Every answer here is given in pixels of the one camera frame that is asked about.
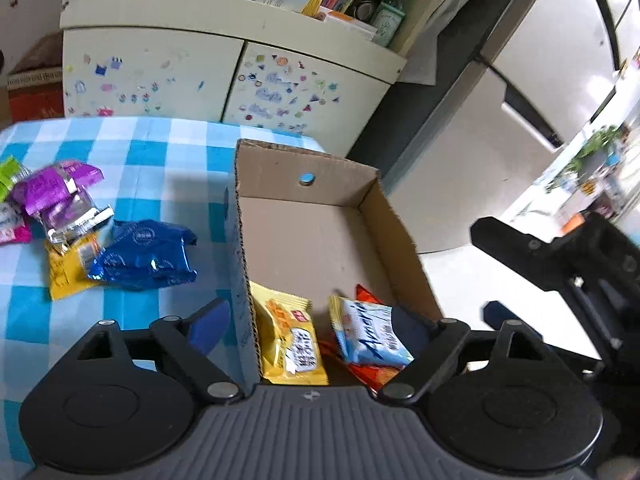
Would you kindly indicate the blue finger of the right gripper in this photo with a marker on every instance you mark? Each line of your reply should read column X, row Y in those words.
column 494, row 314

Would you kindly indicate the pink white snack packet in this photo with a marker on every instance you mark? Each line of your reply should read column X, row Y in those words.
column 14, row 229

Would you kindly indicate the green snack packet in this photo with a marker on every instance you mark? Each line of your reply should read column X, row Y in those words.
column 11, row 171

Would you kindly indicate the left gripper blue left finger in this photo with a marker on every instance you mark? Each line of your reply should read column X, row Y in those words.
column 207, row 327

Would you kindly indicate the blue foil snack bag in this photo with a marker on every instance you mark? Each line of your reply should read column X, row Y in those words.
column 145, row 254

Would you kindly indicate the blue checkered tablecloth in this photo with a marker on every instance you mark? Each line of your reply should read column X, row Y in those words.
column 172, row 170

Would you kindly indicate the cream cabinet with stickers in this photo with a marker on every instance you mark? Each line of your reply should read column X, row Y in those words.
column 240, row 62

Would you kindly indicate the red brown gift box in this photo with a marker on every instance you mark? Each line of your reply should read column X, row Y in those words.
column 35, row 85

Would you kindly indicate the cardboard box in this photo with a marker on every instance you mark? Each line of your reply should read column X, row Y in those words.
column 313, row 224

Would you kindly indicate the white blue Amerie packet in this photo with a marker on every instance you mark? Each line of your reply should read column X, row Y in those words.
column 365, row 334

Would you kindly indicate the silver foil snack bag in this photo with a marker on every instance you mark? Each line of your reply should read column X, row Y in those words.
column 73, row 218

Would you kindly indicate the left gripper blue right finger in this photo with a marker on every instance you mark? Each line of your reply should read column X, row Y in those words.
column 418, row 334

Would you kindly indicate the green glass bottle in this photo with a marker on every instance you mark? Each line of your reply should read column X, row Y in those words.
column 387, row 20

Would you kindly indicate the purple snack bag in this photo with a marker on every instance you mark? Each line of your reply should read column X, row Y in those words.
column 51, row 184

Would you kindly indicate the yellow snack bag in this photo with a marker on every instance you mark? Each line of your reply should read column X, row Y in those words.
column 68, row 271

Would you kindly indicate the yellow snack packet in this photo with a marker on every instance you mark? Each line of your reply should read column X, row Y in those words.
column 288, row 343

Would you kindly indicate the beige refrigerator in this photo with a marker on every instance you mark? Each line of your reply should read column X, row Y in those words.
column 513, row 93

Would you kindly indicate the red noodle snack bag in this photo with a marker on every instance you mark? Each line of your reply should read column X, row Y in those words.
column 374, row 377

